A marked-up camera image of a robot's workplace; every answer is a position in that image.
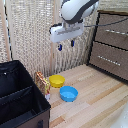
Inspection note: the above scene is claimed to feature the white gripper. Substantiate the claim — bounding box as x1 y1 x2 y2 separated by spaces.
49 22 85 52

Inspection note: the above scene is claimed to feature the yellow plastic bowl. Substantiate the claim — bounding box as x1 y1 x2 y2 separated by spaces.
48 74 67 89

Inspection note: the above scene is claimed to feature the silver bar drawer handle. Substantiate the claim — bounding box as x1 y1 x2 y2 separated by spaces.
97 54 122 67
105 28 128 37

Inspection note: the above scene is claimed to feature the blue plastic bowl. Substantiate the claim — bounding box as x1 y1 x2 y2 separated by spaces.
59 85 79 103

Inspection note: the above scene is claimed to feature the beige woven folding screen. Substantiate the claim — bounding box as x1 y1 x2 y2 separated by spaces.
0 0 98 80

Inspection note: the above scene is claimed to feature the orange snack box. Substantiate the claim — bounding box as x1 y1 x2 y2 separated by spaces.
34 70 52 101

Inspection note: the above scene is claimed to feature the black fabric storage box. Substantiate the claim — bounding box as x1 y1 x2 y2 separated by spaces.
0 59 52 128

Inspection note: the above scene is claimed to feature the black cable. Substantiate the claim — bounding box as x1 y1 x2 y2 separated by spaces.
83 16 128 28

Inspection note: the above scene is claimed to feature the dark drawer cabinet frame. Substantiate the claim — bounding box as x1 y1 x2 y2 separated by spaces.
87 9 128 83

